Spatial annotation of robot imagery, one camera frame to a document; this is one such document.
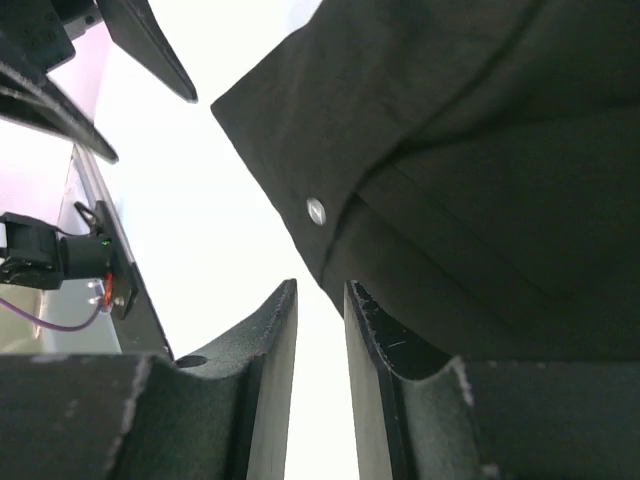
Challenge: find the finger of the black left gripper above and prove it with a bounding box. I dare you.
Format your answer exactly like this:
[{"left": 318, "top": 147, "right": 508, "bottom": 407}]
[
  {"left": 96, "top": 0, "right": 198, "bottom": 103},
  {"left": 1, "top": 62, "right": 119, "bottom": 164}
]

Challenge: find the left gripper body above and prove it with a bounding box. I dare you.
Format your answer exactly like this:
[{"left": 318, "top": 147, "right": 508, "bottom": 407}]
[{"left": 1, "top": 0, "right": 100, "bottom": 71}]

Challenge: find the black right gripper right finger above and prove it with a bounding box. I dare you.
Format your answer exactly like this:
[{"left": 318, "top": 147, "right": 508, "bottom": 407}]
[{"left": 344, "top": 282, "right": 639, "bottom": 479}]

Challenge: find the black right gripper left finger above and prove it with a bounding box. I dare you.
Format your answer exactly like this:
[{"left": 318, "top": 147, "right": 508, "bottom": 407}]
[{"left": 1, "top": 280, "right": 297, "bottom": 480}]

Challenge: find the black long sleeve shirt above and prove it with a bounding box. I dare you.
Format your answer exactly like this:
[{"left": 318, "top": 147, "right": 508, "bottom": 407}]
[{"left": 211, "top": 1, "right": 639, "bottom": 359}]

